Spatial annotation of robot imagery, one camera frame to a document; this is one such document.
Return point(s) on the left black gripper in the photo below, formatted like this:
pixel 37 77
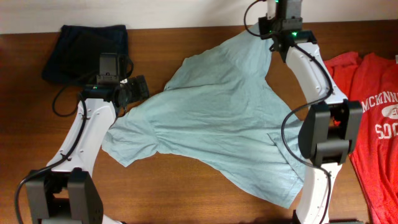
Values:
pixel 138 88

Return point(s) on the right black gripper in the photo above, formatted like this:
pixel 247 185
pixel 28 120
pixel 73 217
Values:
pixel 263 23

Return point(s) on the light grey-green t-shirt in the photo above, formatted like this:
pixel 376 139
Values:
pixel 219 109

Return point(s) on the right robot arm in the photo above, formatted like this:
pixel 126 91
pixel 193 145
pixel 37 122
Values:
pixel 330 129

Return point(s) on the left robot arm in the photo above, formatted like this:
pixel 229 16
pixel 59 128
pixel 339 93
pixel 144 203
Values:
pixel 63 191

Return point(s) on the folded navy blue garment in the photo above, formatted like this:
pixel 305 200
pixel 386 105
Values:
pixel 78 49

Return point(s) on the red printed t-shirt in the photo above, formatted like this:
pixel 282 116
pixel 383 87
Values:
pixel 372 80

